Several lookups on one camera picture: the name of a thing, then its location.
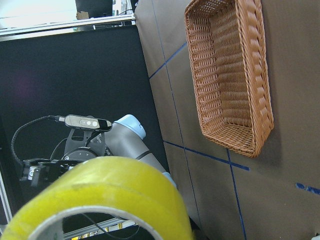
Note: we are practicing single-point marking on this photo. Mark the yellow tape roll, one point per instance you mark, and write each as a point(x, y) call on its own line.
point(114, 185)

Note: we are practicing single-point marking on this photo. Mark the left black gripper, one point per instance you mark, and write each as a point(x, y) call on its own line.
point(40, 170)

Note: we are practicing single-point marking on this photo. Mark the aluminium frame rail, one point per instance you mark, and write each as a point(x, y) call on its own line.
point(58, 28)

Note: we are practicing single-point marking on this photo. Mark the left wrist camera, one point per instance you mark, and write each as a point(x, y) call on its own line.
point(88, 123)

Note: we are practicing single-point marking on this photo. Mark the brown wicker basket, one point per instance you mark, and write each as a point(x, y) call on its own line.
point(227, 52)

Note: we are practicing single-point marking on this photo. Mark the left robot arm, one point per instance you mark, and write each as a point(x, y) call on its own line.
point(89, 138)

